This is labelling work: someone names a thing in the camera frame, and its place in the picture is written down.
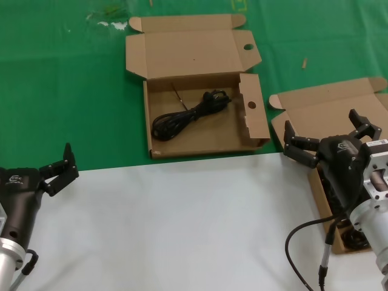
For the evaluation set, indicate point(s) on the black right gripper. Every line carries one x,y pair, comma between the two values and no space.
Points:
342,166

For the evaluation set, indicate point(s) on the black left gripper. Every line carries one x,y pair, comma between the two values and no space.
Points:
18,200

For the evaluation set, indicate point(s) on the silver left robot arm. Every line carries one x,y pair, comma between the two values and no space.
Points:
7,260

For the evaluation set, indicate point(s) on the plain cardboard mailer box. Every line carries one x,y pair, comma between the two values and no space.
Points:
318,112

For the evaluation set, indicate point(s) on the cardboard box with round holes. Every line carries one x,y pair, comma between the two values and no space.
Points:
188,45

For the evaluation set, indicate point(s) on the short flat wooden stick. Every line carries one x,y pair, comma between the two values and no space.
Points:
304,63

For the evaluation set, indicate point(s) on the green table cloth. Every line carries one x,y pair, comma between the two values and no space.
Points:
60,91

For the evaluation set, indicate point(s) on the white table sheet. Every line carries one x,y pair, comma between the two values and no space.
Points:
182,227

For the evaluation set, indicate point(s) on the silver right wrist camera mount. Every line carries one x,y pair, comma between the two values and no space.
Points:
377,163

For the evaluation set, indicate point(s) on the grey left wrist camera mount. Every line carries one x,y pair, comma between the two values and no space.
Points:
2,219

